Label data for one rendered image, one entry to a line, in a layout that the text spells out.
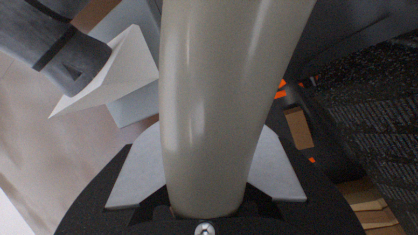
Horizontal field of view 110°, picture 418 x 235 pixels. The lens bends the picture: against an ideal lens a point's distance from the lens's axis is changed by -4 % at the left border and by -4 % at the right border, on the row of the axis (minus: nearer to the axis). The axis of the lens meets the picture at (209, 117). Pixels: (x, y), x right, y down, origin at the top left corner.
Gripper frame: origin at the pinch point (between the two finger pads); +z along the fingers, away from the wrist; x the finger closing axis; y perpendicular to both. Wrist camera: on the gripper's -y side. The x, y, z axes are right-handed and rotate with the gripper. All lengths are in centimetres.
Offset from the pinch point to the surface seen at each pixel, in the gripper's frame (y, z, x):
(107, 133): 106, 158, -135
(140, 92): 14, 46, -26
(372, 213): 109, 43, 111
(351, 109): 21, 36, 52
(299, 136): 66, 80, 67
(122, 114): 24, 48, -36
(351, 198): 106, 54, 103
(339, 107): 21, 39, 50
